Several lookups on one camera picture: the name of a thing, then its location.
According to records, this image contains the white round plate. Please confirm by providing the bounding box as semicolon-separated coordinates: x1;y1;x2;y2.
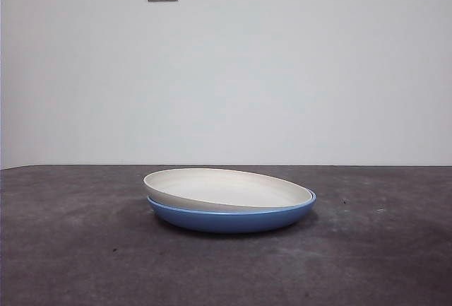
143;167;314;213

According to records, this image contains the blue round plate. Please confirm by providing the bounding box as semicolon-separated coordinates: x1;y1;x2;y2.
146;189;318;234

